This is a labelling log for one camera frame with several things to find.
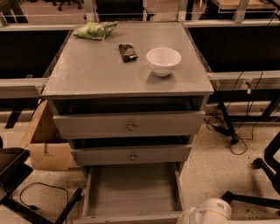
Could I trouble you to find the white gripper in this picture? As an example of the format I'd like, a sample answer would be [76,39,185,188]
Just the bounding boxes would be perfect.
[177,207,197,224]

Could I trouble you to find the grey bottom drawer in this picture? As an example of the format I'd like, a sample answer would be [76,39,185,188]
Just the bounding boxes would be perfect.
[73,163,186,224]

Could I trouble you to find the grey drawer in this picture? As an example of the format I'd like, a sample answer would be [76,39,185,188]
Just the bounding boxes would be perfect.
[73,163,186,224]
[53,111,205,139]
[71,144,192,166]

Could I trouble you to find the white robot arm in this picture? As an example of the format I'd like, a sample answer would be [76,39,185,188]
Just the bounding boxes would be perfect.
[181,198,280,224]

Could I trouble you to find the grey top drawer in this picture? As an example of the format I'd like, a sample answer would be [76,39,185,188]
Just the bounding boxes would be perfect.
[53,111,205,139]

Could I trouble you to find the grey middle drawer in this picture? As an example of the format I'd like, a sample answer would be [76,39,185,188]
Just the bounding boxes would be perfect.
[71,144,192,166]

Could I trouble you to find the grey wooden drawer cabinet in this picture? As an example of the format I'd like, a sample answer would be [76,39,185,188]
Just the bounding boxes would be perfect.
[41,22,214,176]

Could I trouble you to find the black desk leg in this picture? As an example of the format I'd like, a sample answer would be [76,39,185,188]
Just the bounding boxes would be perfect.
[218,98,239,144]

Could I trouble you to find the black office chair right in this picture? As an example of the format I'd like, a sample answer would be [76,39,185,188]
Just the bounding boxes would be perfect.
[222,130,280,210]

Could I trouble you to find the brown cardboard box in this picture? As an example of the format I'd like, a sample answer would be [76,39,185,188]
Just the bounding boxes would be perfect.
[19,101,73,171]

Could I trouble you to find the white ceramic bowl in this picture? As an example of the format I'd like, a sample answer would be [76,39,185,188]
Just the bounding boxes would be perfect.
[146,47,181,77]

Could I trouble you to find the dark snack packet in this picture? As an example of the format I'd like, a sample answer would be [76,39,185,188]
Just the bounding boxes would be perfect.
[118,44,137,62]

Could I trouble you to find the black chair left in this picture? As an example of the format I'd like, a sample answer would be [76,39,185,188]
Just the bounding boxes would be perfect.
[0,136,84,224]

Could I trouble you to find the green chip bag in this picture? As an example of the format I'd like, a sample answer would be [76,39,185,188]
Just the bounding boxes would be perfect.
[73,21,117,40]

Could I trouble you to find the black cables right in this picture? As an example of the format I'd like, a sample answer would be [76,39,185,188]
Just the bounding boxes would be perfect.
[203,71,280,156]

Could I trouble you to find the black floor cable left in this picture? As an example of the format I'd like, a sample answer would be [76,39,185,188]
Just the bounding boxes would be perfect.
[18,181,70,224]

